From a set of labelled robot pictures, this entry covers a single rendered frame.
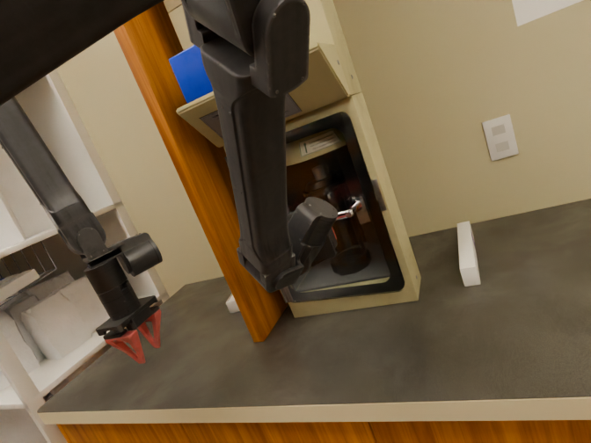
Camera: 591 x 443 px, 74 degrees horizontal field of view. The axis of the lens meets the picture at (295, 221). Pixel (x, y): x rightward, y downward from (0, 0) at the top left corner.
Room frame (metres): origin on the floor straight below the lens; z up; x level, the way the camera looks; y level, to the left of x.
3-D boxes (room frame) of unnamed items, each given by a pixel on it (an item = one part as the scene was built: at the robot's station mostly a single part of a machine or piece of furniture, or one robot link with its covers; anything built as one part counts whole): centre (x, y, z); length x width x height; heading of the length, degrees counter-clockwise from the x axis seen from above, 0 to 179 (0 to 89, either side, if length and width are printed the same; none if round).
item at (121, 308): (0.70, 0.36, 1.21); 0.10 x 0.07 x 0.07; 154
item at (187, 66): (0.85, 0.05, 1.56); 0.10 x 0.10 x 0.09; 64
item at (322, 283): (0.84, -0.04, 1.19); 0.30 x 0.01 x 0.40; 58
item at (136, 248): (0.73, 0.33, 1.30); 0.11 x 0.09 x 0.12; 124
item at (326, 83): (0.81, -0.02, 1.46); 0.32 x 0.11 x 0.10; 64
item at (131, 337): (0.69, 0.36, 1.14); 0.07 x 0.07 x 0.09; 64
